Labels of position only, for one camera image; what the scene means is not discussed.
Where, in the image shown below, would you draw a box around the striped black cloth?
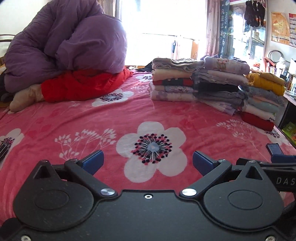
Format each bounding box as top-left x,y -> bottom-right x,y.
0,138 -> 11,162

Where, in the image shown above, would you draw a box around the beige cloth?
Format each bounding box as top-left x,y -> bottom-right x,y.
10,84 -> 45,113

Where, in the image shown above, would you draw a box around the map wall poster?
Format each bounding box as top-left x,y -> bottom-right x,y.
271,11 -> 290,45

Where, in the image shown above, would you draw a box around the person's dark clothing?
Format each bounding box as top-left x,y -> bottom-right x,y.
280,204 -> 296,241

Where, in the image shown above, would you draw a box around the purple duvet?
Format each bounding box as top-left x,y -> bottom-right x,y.
5,0 -> 128,93

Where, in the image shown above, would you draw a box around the pile of folded clothes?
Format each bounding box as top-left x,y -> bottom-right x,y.
149,55 -> 286,131

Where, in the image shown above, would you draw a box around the bookshelf with books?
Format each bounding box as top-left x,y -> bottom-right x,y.
264,57 -> 296,98

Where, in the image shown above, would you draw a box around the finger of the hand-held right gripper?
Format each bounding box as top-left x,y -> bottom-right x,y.
236,158 -> 263,166
265,143 -> 296,163

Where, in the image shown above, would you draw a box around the glass cabinet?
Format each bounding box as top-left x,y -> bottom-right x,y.
231,2 -> 267,63

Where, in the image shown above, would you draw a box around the pink curtain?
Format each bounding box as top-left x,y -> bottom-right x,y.
205,0 -> 222,56

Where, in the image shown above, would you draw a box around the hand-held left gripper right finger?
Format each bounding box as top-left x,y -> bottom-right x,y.
180,150 -> 264,199

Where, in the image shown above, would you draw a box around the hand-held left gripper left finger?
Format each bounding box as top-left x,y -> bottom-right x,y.
33,150 -> 118,199

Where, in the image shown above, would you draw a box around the red wall chart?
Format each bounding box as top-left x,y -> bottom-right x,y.
289,13 -> 296,48

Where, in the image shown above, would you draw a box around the wooden headboard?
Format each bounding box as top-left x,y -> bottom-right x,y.
0,34 -> 17,45

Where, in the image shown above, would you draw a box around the dark hanging banner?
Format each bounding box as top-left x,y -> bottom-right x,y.
218,0 -> 232,59

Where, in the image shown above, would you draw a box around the red blanket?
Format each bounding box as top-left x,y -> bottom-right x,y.
41,67 -> 134,103

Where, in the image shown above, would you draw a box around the black desk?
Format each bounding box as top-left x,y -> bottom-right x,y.
277,93 -> 296,149

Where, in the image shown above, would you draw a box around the black wire ring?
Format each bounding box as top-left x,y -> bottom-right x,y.
268,50 -> 283,63

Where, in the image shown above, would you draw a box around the green box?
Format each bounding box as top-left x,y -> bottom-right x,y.
282,122 -> 296,142

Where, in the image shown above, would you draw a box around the hanging black gloves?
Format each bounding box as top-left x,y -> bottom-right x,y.
243,0 -> 267,32

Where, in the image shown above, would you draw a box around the pink floral blanket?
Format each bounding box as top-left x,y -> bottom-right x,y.
0,67 -> 296,223

